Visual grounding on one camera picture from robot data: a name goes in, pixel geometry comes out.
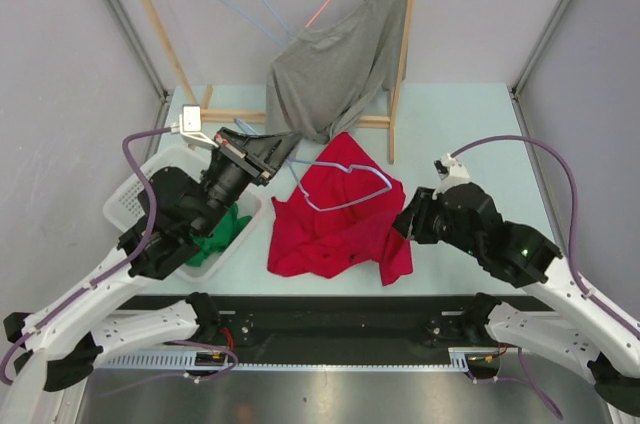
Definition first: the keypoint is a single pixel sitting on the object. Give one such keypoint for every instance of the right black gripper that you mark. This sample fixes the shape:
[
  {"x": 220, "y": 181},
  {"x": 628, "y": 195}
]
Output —
[{"x": 424, "y": 206}]

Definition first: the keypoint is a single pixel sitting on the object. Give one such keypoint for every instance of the green t shirt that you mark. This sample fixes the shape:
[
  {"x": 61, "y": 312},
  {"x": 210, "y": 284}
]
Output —
[{"x": 227, "y": 230}]

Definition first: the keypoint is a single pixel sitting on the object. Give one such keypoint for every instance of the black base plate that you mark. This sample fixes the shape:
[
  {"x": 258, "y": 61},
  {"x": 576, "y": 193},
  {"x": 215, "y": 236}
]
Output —
[{"x": 364, "y": 329}]

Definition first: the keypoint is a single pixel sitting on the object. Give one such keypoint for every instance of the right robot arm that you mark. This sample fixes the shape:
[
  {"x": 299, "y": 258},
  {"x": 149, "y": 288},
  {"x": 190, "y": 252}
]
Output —
[{"x": 603, "y": 346}]

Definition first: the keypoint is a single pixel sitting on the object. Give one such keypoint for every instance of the grey t shirt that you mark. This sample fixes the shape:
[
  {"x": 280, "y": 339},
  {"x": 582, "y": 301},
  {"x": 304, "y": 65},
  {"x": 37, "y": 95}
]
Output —
[{"x": 323, "y": 81}]

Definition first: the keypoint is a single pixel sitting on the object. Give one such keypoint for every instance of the wooden clothes rack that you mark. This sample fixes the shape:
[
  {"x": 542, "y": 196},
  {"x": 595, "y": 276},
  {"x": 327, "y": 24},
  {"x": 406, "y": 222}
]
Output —
[{"x": 387, "y": 122}]

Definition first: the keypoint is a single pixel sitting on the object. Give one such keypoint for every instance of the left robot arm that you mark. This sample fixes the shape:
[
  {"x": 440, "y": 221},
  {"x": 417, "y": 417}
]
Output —
[{"x": 184, "y": 200}]

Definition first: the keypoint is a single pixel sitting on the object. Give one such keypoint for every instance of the white cable duct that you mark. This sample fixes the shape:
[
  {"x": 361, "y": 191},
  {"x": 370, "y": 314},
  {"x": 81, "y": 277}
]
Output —
[{"x": 197, "y": 360}]

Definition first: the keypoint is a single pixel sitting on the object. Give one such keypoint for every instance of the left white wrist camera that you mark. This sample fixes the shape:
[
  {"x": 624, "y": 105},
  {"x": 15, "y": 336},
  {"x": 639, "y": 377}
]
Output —
[{"x": 189, "y": 127}]

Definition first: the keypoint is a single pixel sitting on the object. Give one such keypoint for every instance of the white plastic basket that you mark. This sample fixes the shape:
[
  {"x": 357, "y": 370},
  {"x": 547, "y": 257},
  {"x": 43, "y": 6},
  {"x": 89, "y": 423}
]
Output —
[{"x": 123, "y": 210}]

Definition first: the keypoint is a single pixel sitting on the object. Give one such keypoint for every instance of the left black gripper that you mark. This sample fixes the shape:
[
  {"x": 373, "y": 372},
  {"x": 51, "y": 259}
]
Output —
[{"x": 273, "y": 148}]

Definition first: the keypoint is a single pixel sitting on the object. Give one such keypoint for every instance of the red t shirt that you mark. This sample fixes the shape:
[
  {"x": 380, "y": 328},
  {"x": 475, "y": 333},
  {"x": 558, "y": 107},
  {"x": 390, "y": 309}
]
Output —
[{"x": 327, "y": 244}]

